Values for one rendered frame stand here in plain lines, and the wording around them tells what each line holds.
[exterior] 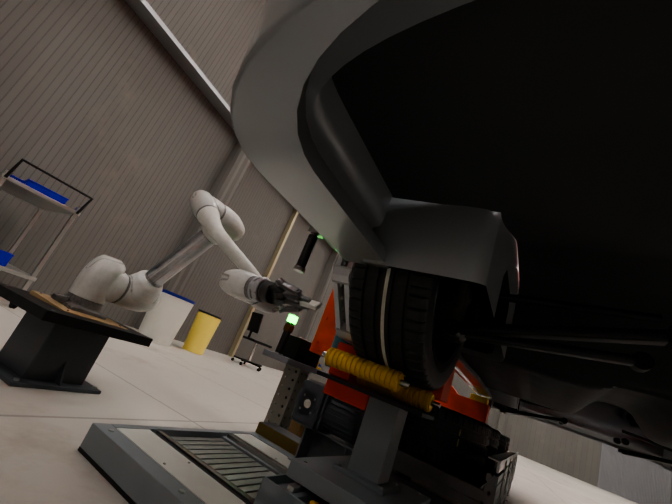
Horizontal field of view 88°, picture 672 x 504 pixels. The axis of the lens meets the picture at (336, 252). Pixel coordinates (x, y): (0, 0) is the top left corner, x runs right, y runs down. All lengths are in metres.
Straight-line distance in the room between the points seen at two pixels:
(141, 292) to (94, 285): 0.21
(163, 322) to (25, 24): 3.43
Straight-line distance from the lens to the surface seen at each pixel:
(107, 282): 1.95
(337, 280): 1.08
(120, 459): 1.24
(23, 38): 5.20
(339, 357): 1.12
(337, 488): 1.04
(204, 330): 5.48
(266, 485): 1.09
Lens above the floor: 0.47
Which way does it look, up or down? 18 degrees up
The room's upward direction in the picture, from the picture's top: 22 degrees clockwise
